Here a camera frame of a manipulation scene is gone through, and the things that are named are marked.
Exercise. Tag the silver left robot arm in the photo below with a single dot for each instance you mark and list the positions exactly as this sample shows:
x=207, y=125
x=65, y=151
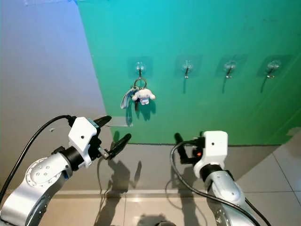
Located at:
x=28, y=188

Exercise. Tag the grey tape strip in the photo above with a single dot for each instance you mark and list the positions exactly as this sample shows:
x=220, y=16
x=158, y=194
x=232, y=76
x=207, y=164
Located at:
x=120, y=121

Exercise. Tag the clear adhesive wall hook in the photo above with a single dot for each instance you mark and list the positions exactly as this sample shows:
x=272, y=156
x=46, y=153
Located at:
x=187, y=67
x=139, y=67
x=230, y=67
x=272, y=67

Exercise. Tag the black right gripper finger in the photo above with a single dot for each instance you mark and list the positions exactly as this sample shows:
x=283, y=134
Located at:
x=178, y=140

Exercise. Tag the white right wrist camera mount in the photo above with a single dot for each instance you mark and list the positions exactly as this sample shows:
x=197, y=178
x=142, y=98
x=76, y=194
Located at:
x=212, y=150

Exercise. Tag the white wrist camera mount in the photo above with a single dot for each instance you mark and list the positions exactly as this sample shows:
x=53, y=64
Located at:
x=212, y=150
x=81, y=136

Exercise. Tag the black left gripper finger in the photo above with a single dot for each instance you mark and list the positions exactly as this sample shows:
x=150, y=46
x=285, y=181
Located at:
x=120, y=145
x=103, y=120

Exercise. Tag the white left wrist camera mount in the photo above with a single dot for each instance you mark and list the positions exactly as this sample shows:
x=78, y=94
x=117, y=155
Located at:
x=81, y=136

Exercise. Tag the green wall board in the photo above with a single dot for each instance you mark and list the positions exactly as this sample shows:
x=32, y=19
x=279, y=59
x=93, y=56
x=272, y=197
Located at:
x=211, y=108

